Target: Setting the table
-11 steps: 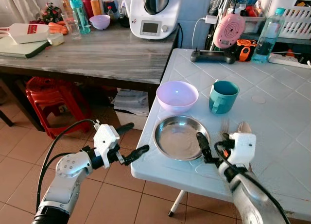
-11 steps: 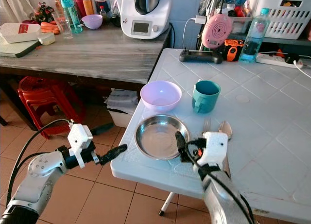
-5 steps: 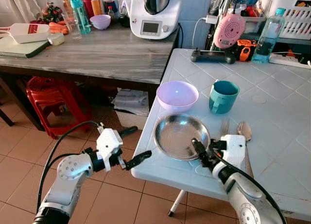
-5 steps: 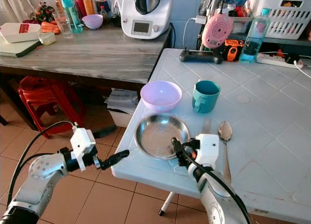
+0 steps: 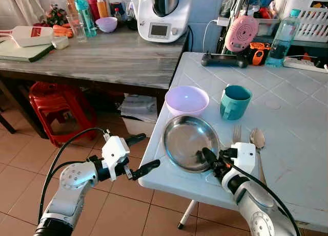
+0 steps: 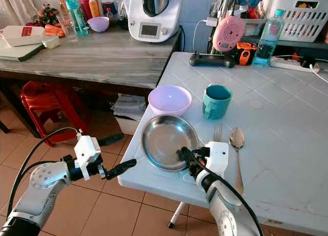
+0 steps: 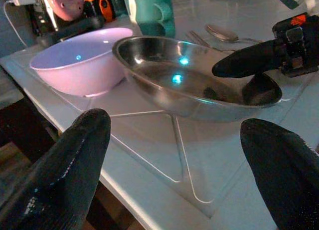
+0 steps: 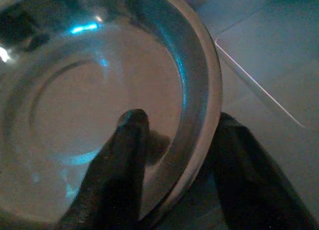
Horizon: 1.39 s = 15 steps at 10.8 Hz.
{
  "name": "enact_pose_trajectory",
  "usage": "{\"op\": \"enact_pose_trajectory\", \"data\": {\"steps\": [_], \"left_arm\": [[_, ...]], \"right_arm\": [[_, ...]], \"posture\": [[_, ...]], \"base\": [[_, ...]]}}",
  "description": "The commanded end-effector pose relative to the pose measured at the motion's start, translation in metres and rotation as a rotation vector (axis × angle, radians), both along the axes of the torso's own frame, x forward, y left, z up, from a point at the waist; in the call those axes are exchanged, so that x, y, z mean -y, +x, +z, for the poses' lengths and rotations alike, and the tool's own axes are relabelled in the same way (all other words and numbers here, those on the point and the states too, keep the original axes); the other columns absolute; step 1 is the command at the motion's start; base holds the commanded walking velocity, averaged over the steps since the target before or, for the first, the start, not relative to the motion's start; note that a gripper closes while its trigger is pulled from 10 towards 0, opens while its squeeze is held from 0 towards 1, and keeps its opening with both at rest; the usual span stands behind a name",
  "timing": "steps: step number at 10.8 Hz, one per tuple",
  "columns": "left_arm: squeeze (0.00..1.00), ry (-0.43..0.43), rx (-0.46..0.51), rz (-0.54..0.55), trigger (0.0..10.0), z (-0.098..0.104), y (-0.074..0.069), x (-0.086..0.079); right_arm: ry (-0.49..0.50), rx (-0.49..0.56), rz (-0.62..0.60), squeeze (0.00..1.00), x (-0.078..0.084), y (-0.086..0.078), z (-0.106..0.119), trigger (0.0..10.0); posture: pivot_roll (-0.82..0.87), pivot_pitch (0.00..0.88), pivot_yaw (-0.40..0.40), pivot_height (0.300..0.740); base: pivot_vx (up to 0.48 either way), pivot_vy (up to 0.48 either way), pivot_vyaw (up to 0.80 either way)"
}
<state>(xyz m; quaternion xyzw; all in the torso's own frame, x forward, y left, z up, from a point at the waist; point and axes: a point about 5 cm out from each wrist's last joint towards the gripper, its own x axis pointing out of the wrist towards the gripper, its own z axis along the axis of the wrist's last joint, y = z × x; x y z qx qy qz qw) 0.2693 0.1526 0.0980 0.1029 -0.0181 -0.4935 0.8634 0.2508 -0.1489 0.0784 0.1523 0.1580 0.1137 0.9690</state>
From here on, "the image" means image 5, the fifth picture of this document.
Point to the white curtain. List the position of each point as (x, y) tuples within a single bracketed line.
[(25, 5)]

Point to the metal spoon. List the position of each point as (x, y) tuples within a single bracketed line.
[(257, 138)]

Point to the orange sauce bottle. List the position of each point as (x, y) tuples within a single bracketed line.
[(102, 8)]

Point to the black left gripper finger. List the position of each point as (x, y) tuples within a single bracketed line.
[(147, 168), (136, 139)]

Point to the green cutting board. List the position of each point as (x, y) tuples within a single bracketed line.
[(23, 52)]

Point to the white power strip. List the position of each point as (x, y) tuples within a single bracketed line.
[(302, 64)]

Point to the round metal plate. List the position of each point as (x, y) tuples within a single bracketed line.
[(187, 138)]

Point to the small flowering plant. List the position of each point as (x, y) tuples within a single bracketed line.
[(55, 15)]

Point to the white storage box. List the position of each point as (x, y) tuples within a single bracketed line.
[(138, 113)]

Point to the grey wooden table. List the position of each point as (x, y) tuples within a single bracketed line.
[(102, 57)]

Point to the black game controller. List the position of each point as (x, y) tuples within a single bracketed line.
[(224, 60)]

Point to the white box with red label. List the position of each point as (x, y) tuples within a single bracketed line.
[(31, 35)]

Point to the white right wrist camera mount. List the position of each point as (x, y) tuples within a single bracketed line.
[(245, 156)]

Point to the white plastic basket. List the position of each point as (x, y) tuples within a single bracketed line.
[(307, 18)]

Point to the small purple bowl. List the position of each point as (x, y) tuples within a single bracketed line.
[(106, 24)]

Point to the pink round speaker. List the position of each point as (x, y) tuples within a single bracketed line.
[(242, 34)]

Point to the red canister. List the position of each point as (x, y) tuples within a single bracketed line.
[(92, 8)]

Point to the white plastic table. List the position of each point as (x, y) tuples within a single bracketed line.
[(287, 123)]

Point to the small cream container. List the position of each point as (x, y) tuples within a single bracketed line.
[(60, 42)]

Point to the teal cup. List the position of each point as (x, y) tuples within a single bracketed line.
[(237, 103)]

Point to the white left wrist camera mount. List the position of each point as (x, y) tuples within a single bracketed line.
[(115, 151)]

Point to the white kitchen cooking appliance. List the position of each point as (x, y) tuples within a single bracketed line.
[(164, 18)]

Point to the orange and black device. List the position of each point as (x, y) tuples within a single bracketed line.
[(259, 54)]

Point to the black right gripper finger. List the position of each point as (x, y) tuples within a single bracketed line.
[(209, 156)]

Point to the white table leg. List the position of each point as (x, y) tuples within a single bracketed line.
[(187, 214)]

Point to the orange carrots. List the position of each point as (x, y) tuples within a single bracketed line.
[(62, 30)]

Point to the white charger plug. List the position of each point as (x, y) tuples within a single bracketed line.
[(222, 21)]

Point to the large purple bowl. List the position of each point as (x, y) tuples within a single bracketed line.
[(187, 100)]

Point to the clear blue water bottle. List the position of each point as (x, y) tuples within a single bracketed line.
[(281, 41)]

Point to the clear drinking glass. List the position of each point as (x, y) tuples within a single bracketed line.
[(77, 31)]

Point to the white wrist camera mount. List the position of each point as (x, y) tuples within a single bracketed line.
[(245, 156), (115, 151)]

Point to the teal drinking bottle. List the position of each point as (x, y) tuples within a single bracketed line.
[(85, 18)]

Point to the metal fork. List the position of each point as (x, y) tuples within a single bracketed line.
[(237, 133)]

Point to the red plastic stool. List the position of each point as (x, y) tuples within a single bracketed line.
[(56, 105)]

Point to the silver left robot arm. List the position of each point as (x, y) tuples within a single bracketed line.
[(77, 185)]

